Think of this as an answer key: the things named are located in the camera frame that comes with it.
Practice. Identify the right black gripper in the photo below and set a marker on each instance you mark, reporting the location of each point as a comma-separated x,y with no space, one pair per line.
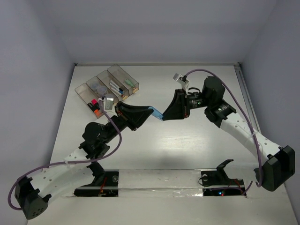
179,107

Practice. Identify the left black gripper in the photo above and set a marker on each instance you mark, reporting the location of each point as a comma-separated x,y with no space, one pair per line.
135,117

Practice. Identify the blue-capped white marker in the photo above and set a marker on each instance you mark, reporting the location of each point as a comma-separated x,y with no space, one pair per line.
112,83

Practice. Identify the orange highlighter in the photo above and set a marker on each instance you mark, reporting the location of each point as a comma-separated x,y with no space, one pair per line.
95,110

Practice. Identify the pink highlighter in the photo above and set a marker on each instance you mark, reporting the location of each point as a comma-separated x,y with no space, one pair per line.
95,102

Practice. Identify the black-capped white marker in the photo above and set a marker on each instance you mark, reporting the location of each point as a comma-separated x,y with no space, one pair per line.
114,88

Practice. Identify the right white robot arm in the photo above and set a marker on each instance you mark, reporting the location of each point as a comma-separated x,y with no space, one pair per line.
276,164

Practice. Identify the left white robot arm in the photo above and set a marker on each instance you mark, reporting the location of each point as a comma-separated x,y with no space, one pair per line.
37,188

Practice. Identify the clear four-compartment organizer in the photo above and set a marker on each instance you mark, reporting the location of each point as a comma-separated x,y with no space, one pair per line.
115,73

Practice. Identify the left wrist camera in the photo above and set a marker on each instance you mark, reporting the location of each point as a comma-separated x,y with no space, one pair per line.
107,104

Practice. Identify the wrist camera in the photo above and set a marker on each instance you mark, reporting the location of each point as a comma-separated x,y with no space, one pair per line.
107,104
182,80

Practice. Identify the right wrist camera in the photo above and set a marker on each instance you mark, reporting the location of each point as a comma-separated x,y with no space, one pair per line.
182,80

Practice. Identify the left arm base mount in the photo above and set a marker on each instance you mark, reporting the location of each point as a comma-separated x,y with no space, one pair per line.
104,184

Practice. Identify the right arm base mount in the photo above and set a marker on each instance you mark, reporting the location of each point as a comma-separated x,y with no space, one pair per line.
216,182

